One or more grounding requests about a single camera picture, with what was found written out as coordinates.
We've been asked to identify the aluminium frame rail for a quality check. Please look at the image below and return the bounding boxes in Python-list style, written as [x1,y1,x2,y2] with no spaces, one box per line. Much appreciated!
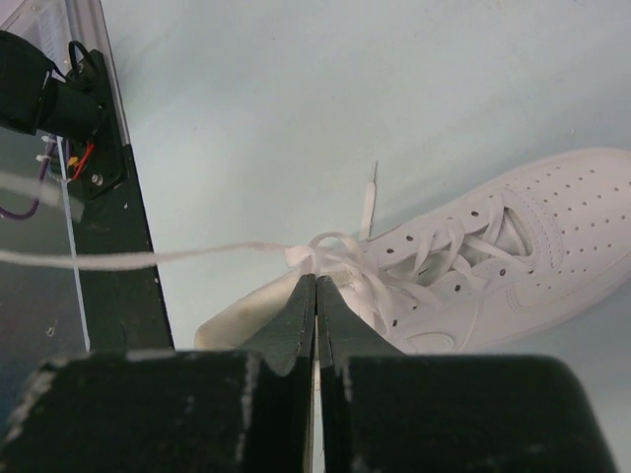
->
[1,1,128,150]

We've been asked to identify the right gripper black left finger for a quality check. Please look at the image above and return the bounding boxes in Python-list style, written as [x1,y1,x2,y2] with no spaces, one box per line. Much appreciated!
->
[1,275,316,472]

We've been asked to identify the white sneaker with laces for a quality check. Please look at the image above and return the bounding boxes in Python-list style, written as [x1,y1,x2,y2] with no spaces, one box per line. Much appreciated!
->
[0,147,631,356]

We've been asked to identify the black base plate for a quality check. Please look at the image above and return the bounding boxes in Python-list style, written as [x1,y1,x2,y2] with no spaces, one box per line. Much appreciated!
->
[68,50,174,351]

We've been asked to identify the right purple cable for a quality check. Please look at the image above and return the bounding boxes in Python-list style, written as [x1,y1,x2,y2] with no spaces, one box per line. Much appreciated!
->
[0,157,50,222]

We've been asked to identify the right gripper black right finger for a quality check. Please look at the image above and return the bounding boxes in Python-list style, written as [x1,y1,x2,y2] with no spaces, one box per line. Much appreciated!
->
[315,277,616,472]

